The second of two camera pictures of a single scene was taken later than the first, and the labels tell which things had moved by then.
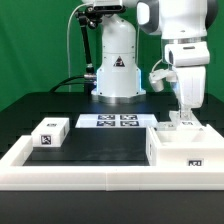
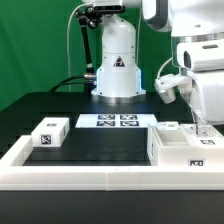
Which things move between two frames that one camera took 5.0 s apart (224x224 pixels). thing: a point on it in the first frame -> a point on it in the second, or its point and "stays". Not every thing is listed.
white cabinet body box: x=184 y=144 stays
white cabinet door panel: x=192 y=124 -> x=207 y=135
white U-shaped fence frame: x=16 y=176 stays
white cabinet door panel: x=166 y=126 stays
